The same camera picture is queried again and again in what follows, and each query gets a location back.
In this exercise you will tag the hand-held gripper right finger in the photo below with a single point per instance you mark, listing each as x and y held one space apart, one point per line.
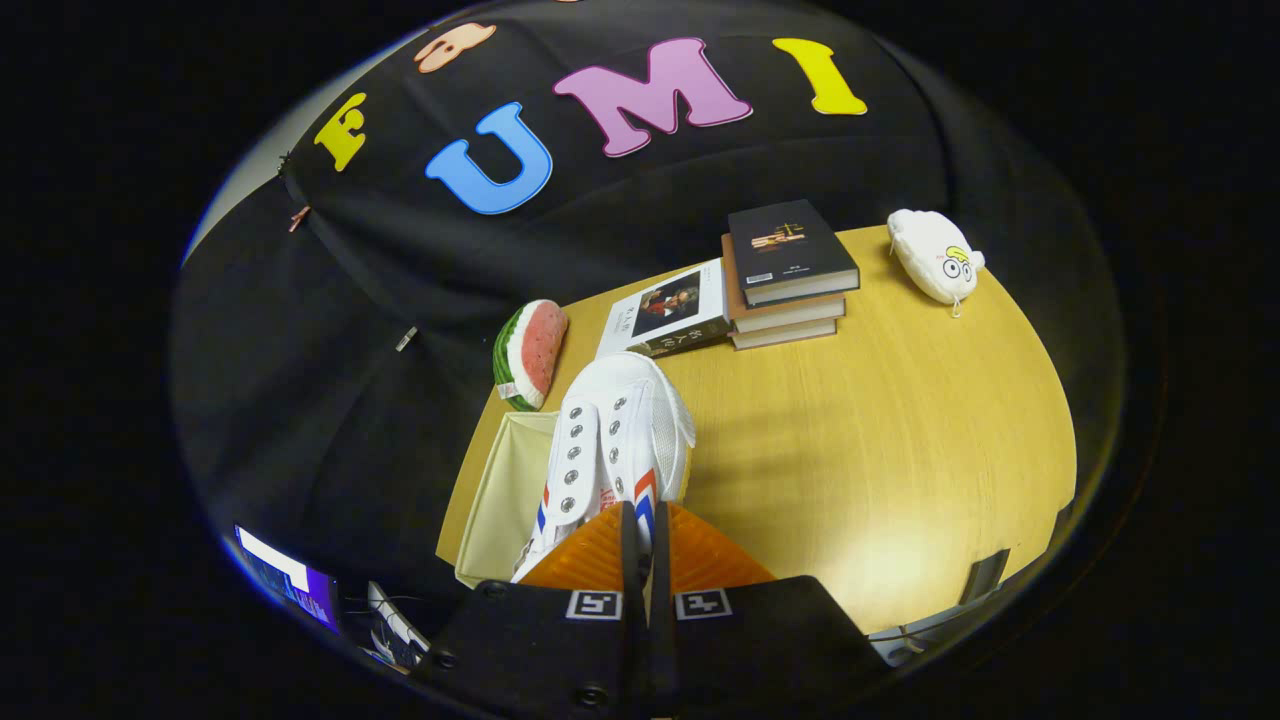
662 600

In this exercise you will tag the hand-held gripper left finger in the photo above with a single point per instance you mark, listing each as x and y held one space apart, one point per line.
629 560

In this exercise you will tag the beige fabric storage box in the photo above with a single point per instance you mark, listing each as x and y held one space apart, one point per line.
500 500

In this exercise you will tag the white canvas shoe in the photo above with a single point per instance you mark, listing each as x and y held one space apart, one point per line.
640 400

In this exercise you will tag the watermelon slice plush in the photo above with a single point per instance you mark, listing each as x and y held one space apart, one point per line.
535 350

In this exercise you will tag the white portrait cover book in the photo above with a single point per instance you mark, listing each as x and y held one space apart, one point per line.
665 310

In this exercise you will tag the thin brown book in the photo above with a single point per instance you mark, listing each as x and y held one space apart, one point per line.
785 335

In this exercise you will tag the silver metal clip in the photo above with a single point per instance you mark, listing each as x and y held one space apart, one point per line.
406 338

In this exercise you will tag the black hardcover book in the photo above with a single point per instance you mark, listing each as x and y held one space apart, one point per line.
790 245

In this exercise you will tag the white plush pouch with eyes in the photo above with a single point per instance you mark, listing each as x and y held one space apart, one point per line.
935 255

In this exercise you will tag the pink clip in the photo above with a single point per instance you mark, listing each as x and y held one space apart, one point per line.
298 218

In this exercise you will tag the black table edge bracket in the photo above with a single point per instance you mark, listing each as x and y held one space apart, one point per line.
985 575

